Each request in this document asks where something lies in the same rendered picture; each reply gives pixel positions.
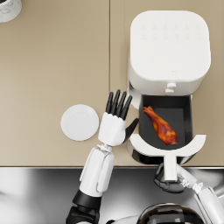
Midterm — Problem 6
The robot body dark dome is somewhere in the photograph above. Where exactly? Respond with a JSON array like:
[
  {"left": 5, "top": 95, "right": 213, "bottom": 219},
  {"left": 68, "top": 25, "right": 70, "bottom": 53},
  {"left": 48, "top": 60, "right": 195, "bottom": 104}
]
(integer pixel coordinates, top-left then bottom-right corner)
[{"left": 106, "top": 203, "right": 207, "bottom": 224}]

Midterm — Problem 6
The white air fryer body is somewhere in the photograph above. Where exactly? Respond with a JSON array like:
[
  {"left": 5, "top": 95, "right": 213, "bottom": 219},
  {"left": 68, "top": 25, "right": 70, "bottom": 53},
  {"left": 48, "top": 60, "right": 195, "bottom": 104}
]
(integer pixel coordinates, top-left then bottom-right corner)
[{"left": 127, "top": 10, "right": 212, "bottom": 110}]

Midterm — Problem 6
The roasted chicken drumstick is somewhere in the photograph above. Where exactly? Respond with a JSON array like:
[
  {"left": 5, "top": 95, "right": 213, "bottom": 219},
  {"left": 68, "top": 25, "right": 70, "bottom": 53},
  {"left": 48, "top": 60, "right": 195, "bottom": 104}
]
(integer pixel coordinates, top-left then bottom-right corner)
[{"left": 143, "top": 105, "right": 179, "bottom": 146}]

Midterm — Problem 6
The air fryer drawer with handle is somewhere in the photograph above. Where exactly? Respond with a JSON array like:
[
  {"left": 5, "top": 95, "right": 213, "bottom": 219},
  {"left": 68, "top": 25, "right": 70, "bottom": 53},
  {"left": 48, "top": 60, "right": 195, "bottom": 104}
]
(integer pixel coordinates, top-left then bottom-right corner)
[{"left": 127, "top": 94, "right": 207, "bottom": 182}]

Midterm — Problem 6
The white round plate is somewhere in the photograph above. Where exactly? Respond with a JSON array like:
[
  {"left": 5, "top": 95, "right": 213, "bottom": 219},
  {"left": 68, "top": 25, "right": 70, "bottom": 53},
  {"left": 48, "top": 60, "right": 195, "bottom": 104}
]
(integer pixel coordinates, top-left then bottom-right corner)
[{"left": 59, "top": 103, "right": 101, "bottom": 142}]

